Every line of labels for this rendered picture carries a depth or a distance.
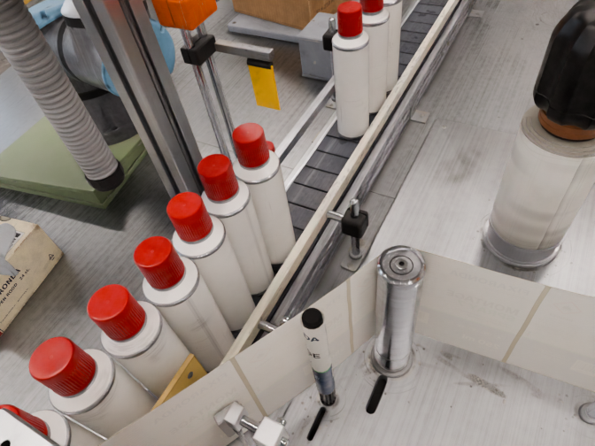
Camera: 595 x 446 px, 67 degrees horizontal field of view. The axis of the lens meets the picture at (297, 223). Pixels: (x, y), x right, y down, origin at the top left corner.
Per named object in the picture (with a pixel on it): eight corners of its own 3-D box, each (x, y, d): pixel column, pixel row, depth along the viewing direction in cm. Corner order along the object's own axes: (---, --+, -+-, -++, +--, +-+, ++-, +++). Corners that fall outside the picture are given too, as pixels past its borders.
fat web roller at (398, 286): (404, 385, 48) (421, 296, 34) (364, 367, 50) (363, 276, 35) (418, 348, 50) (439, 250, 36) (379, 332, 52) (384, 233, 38)
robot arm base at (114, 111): (124, 150, 80) (98, 102, 73) (59, 142, 86) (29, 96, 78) (167, 103, 90) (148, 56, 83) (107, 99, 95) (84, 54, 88)
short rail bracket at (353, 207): (361, 266, 64) (360, 211, 55) (342, 259, 65) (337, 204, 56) (370, 249, 65) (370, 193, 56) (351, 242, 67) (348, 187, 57)
